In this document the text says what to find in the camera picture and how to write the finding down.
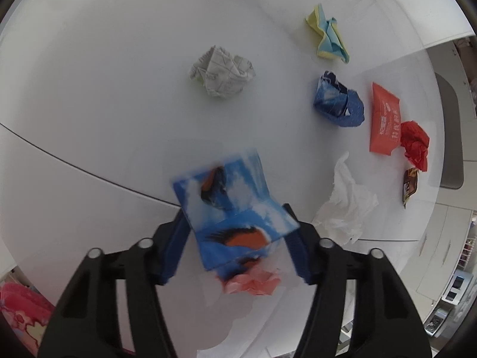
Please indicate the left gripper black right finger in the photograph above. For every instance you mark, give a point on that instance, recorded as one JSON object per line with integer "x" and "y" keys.
{"x": 385, "y": 320}

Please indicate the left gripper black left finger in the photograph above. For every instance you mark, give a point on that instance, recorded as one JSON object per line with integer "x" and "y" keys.
{"x": 110, "y": 307}

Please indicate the white tissue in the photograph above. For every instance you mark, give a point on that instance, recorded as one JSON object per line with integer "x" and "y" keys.
{"x": 341, "y": 218}

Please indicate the pink paper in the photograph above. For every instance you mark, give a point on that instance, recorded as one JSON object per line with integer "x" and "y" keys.
{"x": 256, "y": 281}

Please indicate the brown snack wrapper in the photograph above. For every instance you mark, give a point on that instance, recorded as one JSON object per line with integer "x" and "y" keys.
{"x": 410, "y": 184}

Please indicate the blue printed tissue box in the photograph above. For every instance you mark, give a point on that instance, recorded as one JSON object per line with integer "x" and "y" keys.
{"x": 235, "y": 220}

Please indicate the red paper ball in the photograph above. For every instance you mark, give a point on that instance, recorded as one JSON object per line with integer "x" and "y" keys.
{"x": 415, "y": 141}

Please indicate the red orange snack packet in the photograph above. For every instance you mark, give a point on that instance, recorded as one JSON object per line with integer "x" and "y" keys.
{"x": 386, "y": 121}

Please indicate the blue paper ball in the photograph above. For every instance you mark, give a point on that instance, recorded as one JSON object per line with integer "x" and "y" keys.
{"x": 338, "y": 104}

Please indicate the yellow blue paper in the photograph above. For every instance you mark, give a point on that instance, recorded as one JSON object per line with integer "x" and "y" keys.
{"x": 330, "y": 44}

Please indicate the grey printed paper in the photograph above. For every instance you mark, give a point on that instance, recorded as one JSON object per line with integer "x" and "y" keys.
{"x": 221, "y": 73}

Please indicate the silver toaster oven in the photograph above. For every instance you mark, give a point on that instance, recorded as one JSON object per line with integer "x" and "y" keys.
{"x": 435, "y": 321}

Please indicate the grey dining chair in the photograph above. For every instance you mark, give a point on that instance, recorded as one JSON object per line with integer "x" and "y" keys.
{"x": 453, "y": 166}

